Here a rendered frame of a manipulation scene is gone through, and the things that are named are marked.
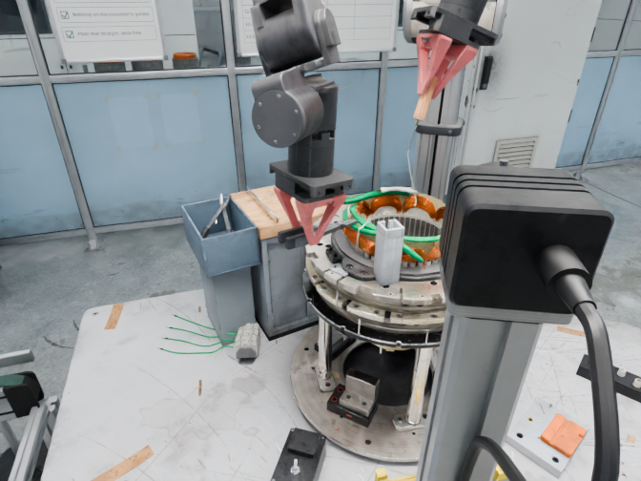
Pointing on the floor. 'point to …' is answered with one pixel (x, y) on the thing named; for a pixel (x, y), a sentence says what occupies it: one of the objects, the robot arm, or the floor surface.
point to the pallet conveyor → (31, 445)
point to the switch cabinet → (526, 84)
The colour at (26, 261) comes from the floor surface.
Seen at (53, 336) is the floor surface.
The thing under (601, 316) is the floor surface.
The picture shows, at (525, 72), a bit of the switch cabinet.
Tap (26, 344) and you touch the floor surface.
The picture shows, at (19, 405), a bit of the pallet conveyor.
